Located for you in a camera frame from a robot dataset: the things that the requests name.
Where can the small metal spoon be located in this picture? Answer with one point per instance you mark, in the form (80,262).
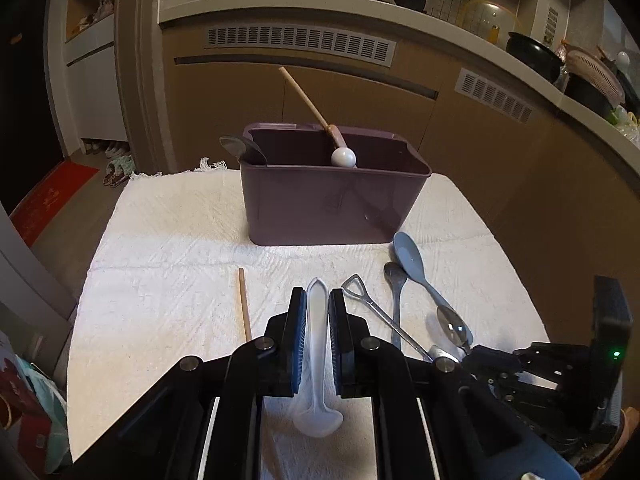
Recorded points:
(455,328)

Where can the light wooden handled utensil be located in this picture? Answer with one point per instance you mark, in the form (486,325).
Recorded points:
(306,99)

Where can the metal spoon white ball end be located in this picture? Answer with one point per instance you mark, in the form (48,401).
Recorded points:
(343,157)

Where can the grey vent grille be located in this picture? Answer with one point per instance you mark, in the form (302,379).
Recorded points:
(309,38)
(486,92)

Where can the dark long-handled spoon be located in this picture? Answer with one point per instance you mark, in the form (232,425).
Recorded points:
(396,278)

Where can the white textured table cloth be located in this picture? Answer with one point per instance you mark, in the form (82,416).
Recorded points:
(163,284)

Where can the brown wooden handle utensil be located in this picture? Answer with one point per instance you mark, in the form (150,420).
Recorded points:
(337,136)

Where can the black wok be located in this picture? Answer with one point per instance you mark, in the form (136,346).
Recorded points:
(535,55)

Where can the purple plastic utensil caddy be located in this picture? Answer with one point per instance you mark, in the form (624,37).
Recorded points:
(298,198)

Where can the red door mat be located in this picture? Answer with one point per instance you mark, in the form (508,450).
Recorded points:
(47,198)

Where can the wooden kitchen counter cabinet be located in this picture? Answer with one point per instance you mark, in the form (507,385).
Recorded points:
(560,193)

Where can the wooden chopstick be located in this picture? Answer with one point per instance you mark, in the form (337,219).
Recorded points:
(244,305)

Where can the blue-grey plastic spoon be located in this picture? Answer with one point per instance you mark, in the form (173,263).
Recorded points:
(409,257)

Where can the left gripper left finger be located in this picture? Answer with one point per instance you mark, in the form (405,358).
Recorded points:
(285,359)

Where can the yellow-rimmed glass pot lid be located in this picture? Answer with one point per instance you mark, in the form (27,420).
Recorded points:
(487,20)

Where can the grey vent grille left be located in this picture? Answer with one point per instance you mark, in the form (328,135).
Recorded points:
(309,38)

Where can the white plastic spoon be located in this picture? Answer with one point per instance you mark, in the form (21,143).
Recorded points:
(311,416)

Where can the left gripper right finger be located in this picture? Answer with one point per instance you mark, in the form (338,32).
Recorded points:
(346,330)

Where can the metal shovel-shaped spoon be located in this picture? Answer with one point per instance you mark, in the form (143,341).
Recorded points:
(355,288)

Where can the grey vent grille right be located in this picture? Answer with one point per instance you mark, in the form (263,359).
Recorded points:
(486,92)

